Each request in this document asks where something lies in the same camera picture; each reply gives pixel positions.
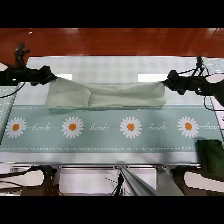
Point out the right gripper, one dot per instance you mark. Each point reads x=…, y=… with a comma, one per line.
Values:
x=176, y=81

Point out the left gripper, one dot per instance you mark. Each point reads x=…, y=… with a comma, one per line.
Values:
x=43, y=75

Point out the pale green shirt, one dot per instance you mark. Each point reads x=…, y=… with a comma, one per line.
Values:
x=110, y=95

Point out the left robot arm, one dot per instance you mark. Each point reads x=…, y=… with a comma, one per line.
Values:
x=16, y=76

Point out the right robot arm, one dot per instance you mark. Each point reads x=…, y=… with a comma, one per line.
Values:
x=206, y=87

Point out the dark green garment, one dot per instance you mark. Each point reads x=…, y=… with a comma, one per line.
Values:
x=210, y=155

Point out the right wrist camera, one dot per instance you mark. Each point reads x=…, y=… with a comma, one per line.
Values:
x=199, y=64

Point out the silver frame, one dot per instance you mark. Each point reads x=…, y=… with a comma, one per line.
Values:
x=140, y=185

